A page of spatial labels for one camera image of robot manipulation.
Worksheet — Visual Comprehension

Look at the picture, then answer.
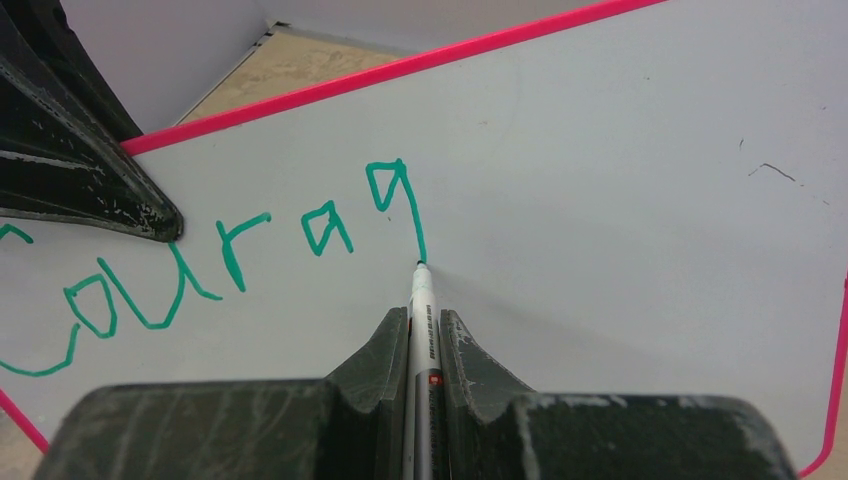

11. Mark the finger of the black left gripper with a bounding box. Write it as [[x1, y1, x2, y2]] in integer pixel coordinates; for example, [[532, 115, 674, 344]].
[[1, 1, 184, 243]]

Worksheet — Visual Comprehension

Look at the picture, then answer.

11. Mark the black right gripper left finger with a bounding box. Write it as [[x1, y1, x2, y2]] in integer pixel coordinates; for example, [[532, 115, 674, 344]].
[[35, 307, 409, 479]]

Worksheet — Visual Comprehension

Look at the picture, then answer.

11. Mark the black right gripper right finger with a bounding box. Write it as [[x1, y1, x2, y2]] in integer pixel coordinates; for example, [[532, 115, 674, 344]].
[[439, 310, 798, 479]]

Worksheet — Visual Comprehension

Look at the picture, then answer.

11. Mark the white whiteboard marker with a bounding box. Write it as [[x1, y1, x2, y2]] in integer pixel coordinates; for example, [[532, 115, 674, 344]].
[[402, 260, 450, 479]]

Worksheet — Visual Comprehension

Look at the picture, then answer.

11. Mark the pink framed whiteboard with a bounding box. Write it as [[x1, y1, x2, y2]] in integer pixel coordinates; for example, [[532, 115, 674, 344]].
[[1, 1, 847, 472]]

